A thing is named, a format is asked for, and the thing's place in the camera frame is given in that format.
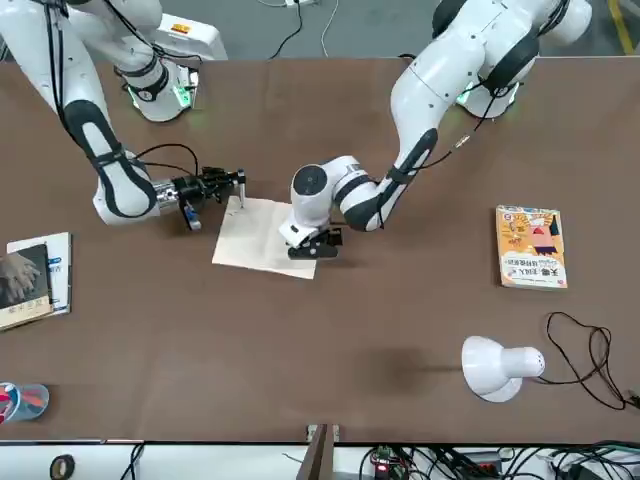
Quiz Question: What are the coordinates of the aluminium frame post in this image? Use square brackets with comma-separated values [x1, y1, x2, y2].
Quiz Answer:
[298, 423, 343, 480]

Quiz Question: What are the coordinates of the black finned power supply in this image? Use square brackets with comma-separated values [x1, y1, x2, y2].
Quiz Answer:
[449, 449, 507, 475]

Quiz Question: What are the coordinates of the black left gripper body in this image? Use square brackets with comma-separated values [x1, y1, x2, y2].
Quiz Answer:
[302, 227, 346, 261]

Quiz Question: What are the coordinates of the dark book with hands cover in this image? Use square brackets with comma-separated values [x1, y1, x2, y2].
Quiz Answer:
[0, 243, 54, 333]

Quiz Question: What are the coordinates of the white desk lamp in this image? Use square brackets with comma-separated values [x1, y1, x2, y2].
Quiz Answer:
[460, 335, 547, 405]

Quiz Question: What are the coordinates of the black tape roll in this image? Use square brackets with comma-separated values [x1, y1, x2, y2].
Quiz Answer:
[49, 454, 77, 479]

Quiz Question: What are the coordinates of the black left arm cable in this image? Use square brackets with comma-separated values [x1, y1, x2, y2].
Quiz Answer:
[429, 84, 506, 169]

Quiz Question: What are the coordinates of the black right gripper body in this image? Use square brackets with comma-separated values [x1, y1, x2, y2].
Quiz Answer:
[172, 174, 207, 202]

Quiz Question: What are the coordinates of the white box orange label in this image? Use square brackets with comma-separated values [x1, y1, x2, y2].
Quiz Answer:
[158, 13, 229, 62]

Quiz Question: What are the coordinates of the small circuit board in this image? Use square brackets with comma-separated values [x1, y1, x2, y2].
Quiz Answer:
[367, 443, 402, 477]

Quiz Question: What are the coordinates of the translucent blue pen cup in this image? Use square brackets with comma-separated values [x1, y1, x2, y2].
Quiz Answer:
[0, 382, 51, 426]

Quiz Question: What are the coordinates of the white book blue print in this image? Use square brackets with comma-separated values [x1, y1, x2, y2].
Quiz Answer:
[6, 231, 73, 317]

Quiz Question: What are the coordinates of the black lamp cable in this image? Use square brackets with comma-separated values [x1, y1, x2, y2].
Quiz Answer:
[537, 311, 640, 412]

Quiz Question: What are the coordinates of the orange yellow illustrated book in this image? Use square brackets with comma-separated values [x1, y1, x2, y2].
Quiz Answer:
[495, 203, 569, 292]

